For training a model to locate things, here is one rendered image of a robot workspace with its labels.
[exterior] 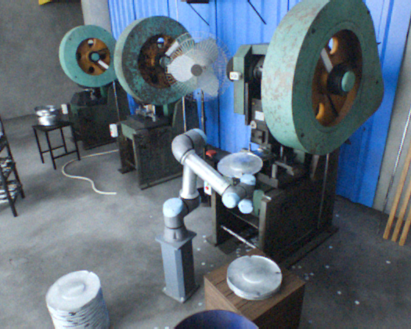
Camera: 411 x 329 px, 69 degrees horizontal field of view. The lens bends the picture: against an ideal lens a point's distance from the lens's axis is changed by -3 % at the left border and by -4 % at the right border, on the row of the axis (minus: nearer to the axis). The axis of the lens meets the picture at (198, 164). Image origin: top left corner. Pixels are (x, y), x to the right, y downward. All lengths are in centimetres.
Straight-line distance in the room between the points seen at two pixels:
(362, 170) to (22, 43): 706
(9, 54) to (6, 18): 72
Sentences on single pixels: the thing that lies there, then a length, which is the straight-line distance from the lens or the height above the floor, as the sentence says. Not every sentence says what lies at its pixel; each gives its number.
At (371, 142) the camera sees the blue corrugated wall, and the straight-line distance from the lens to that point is 305.
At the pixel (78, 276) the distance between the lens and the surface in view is 203.
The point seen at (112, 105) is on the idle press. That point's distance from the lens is 502.
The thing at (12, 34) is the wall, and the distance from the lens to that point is 799.
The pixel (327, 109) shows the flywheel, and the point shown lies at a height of 115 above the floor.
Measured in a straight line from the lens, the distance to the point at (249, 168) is 196.
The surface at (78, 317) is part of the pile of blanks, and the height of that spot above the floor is 25.
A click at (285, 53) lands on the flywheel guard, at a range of 150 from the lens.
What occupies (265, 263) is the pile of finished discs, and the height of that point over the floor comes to 39.
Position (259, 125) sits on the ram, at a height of 100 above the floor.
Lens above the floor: 161
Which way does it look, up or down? 24 degrees down
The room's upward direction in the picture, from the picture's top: 3 degrees counter-clockwise
